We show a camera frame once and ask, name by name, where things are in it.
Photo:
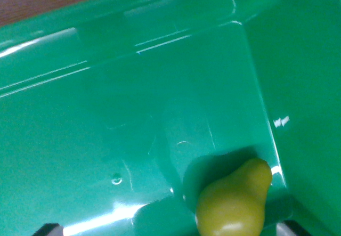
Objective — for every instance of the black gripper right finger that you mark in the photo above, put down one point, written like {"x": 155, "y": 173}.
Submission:
{"x": 289, "y": 230}

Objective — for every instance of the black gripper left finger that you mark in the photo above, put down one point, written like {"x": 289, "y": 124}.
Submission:
{"x": 49, "y": 230}

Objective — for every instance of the yellow-green toy pear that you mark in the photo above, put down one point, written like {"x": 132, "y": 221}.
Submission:
{"x": 234, "y": 204}

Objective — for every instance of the green plastic bin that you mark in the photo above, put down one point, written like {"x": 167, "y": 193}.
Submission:
{"x": 133, "y": 113}

